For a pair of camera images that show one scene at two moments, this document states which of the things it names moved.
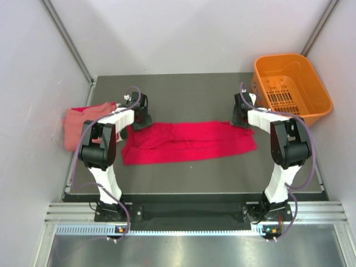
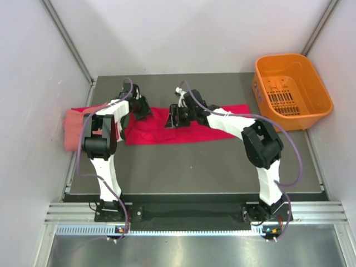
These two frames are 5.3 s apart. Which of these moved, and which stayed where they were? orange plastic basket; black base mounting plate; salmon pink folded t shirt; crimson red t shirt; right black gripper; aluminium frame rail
Moved: right black gripper; crimson red t shirt
Stayed: salmon pink folded t shirt; black base mounting plate; orange plastic basket; aluminium frame rail
